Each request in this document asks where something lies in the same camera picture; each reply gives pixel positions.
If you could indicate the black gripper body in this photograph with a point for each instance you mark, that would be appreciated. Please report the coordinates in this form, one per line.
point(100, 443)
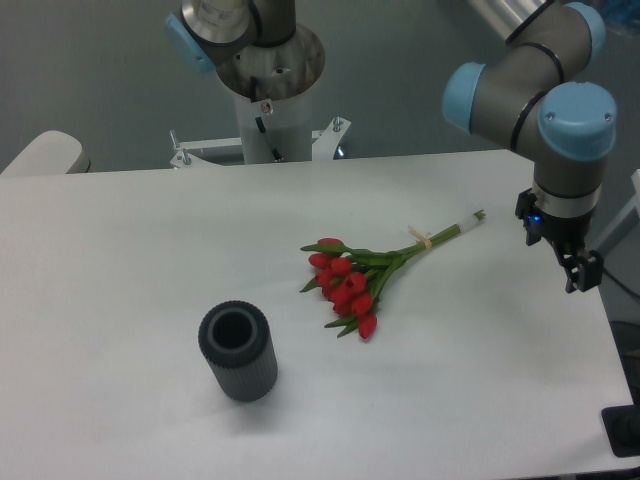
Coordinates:
point(562, 222)

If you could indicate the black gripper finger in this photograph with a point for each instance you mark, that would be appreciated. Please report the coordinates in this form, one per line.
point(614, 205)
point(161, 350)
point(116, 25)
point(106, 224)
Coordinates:
point(589, 271)
point(567, 262)

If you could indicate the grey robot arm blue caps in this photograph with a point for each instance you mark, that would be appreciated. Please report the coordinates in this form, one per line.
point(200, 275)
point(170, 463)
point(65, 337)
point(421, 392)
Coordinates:
point(530, 104)

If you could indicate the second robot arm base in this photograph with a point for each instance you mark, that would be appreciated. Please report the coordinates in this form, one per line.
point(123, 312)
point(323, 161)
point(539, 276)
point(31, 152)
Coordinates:
point(258, 49)

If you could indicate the black box at table edge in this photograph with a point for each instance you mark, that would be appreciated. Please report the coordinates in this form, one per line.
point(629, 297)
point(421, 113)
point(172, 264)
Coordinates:
point(622, 428)

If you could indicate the red tulip bouquet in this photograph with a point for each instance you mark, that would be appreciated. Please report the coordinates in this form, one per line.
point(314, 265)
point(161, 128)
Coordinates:
point(353, 279)

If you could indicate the dark grey ribbed vase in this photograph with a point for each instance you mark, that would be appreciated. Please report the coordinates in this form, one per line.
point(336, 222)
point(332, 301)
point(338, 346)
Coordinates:
point(235, 339)

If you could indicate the white chair armrest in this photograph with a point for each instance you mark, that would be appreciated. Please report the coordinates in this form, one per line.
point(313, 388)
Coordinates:
point(51, 153)

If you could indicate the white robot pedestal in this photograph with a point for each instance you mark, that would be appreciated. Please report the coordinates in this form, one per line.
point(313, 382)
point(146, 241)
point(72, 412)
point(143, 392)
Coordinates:
point(269, 132)

